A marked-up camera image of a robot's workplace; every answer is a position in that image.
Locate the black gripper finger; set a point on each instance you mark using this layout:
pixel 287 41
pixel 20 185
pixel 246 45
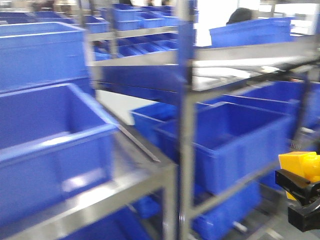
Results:
pixel 301 189
pixel 305 218

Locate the yellow toy brick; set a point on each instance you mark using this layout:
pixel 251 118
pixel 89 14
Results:
pixel 302 163

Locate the blue bin lower front middle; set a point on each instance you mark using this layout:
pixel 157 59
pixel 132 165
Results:
pixel 232 141

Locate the blue bin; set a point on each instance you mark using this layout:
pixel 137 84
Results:
pixel 44 53
pixel 284 96
pixel 56 141
pixel 232 141

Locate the blue bin lower front right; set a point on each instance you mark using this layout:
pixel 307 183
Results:
pixel 284 96

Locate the blue bin lower front left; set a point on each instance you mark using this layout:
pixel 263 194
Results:
pixel 56 141

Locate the blue bin top left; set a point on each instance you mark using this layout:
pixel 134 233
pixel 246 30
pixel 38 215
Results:
pixel 44 53

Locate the steel wheeled shelf cart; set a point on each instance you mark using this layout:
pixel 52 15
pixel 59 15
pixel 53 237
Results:
pixel 157 171

